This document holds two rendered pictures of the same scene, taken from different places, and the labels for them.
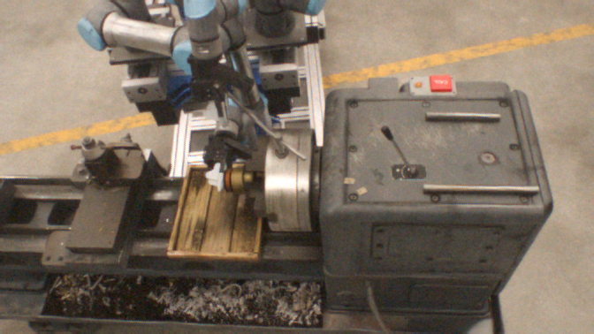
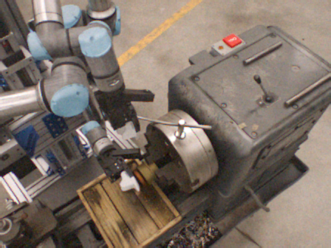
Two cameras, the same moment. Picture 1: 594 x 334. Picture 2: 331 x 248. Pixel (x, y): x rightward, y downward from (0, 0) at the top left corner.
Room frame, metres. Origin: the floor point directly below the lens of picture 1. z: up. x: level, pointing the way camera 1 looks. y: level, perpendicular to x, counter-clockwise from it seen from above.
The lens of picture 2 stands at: (0.52, 0.49, 2.15)
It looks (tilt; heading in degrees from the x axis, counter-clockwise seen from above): 57 degrees down; 314
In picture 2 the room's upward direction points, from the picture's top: straight up
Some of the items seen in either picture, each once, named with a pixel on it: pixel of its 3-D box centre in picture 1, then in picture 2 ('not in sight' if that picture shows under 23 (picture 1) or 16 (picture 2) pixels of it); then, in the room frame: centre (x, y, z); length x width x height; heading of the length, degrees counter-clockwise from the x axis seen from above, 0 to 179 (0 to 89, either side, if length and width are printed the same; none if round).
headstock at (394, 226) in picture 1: (422, 179); (247, 105); (0.83, -0.36, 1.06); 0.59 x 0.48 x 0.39; 79
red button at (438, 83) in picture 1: (440, 84); (232, 41); (1.03, -0.45, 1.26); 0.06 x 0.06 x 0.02; 79
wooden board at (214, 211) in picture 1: (221, 209); (128, 205); (0.94, 0.29, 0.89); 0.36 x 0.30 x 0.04; 169
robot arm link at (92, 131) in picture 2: (230, 115); (95, 135); (1.19, 0.21, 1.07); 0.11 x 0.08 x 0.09; 169
